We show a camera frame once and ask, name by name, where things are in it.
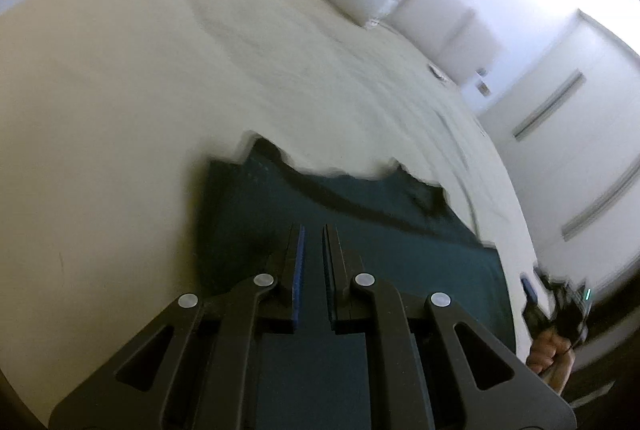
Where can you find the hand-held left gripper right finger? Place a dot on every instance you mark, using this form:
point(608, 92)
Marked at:
point(328, 275)

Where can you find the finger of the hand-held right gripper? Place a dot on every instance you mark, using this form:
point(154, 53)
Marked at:
point(528, 287)

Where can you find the small packet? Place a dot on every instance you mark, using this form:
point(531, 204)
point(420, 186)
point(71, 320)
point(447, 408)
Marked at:
point(436, 73)

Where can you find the dark green sweater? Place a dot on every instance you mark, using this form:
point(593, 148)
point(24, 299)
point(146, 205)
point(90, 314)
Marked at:
point(400, 270)

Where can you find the beige padded headboard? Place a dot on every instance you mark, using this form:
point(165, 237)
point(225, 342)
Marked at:
point(445, 25)

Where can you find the person's right hand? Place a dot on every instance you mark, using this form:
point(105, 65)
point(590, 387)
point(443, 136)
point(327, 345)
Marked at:
point(547, 355)

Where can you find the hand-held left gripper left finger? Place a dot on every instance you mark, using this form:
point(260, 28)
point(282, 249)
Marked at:
point(299, 270)

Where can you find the bed with beige sheet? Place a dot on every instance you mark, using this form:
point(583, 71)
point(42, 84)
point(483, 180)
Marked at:
point(125, 110)

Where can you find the white wardrobe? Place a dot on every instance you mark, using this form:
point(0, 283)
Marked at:
point(575, 120)

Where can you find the wall socket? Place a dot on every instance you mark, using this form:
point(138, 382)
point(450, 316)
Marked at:
point(483, 86)

